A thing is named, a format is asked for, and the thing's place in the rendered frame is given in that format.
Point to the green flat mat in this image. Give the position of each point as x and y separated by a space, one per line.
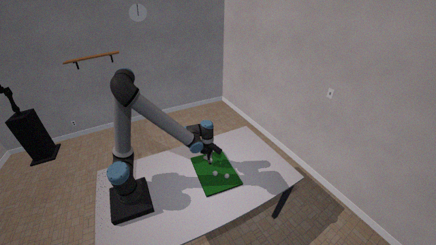
211 184

